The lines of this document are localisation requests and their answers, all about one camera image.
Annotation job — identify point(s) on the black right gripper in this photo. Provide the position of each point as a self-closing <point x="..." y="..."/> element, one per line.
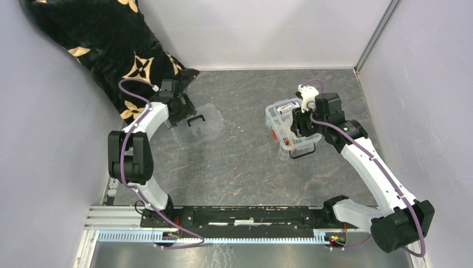
<point x="298" y="125"/>

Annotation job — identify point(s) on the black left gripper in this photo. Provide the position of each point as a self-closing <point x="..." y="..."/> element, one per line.
<point x="187" y="110"/>

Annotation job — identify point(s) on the white blue sachet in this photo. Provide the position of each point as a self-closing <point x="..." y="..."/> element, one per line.
<point x="287" y="107"/>

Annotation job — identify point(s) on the clear plastic storage box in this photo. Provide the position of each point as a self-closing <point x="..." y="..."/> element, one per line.
<point x="292" y="137"/>

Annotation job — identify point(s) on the clear box lid black handle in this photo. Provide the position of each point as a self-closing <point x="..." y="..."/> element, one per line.
<point x="206" y="125"/>

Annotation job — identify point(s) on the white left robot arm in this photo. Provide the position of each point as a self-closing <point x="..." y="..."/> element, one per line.
<point x="129" y="151"/>

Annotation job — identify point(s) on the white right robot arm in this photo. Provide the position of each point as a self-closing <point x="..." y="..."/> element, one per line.
<point x="400" y="219"/>

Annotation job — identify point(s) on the black floral plush blanket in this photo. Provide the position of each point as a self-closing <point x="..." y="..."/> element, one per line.
<point x="113" y="42"/>

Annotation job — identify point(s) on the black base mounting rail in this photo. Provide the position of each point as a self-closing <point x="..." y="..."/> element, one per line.
<point x="207" y="222"/>

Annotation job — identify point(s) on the white slotted cable duct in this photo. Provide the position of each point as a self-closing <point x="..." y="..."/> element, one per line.
<point x="167" y="237"/>

